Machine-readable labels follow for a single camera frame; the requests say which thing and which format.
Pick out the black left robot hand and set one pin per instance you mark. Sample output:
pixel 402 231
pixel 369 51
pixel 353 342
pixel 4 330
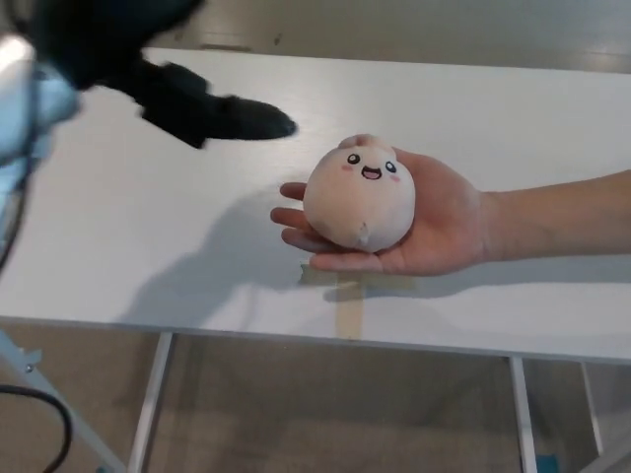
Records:
pixel 162 93

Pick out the person's bare hand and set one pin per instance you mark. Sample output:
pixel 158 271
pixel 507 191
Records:
pixel 443 222

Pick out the white metal table leg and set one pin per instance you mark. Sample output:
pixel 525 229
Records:
pixel 591 404
pixel 153 394
pixel 522 414

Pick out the tan tape cross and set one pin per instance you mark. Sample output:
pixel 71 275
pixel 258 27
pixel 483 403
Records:
pixel 384 282

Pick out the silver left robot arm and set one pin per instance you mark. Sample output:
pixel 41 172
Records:
pixel 44 98

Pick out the teal floor tape piece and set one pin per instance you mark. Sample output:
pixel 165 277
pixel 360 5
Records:
pixel 547 464

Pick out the light blue metal frame bar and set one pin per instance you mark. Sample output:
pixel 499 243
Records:
pixel 49 399

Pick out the person's bare forearm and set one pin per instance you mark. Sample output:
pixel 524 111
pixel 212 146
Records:
pixel 562 217

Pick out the pink dumpling plush toy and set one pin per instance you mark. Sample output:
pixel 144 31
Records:
pixel 355 207

